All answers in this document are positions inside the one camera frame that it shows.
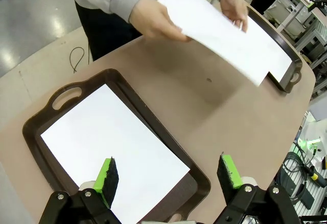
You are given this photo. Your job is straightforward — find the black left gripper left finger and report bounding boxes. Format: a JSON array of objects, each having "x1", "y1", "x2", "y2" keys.
[{"x1": 38, "y1": 157, "x2": 121, "y2": 224}]

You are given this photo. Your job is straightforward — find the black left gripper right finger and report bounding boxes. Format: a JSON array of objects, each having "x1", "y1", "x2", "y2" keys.
[{"x1": 216, "y1": 152, "x2": 302, "y2": 224}]

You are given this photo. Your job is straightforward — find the white A4 paper sheet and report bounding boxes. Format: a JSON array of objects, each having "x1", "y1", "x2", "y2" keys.
[
  {"x1": 244, "y1": 16, "x2": 293, "y2": 83},
  {"x1": 40, "y1": 83, "x2": 192, "y2": 224},
  {"x1": 157, "y1": 0, "x2": 276, "y2": 87}
]

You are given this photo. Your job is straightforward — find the person's left hand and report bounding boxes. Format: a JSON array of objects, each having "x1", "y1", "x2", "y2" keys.
[{"x1": 219, "y1": 0, "x2": 249, "y2": 33}]

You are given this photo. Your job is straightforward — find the person's right hand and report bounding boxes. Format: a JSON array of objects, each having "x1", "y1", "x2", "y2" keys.
[{"x1": 128, "y1": 0, "x2": 192, "y2": 43}]

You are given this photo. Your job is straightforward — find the brown plastic serving tray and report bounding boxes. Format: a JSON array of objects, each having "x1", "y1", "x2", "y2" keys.
[
  {"x1": 246, "y1": 5, "x2": 304, "y2": 94},
  {"x1": 22, "y1": 68, "x2": 212, "y2": 224}
]

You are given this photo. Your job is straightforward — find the black and yellow tool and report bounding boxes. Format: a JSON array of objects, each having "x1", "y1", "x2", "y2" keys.
[{"x1": 303, "y1": 166, "x2": 327, "y2": 188}]

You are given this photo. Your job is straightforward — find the person in grey hoodie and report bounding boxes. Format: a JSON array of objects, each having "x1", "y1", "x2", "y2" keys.
[{"x1": 68, "y1": 0, "x2": 237, "y2": 62}]

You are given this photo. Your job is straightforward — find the black coiled cables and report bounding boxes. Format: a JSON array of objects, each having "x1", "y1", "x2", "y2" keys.
[{"x1": 277, "y1": 144, "x2": 327, "y2": 209}]

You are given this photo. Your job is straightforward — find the thin black floor cable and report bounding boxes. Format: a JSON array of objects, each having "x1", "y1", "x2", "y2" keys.
[{"x1": 68, "y1": 46, "x2": 85, "y2": 74}]

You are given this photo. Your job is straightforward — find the cluttered metal frame workbench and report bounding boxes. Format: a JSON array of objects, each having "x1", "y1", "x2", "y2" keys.
[{"x1": 264, "y1": 0, "x2": 327, "y2": 64}]

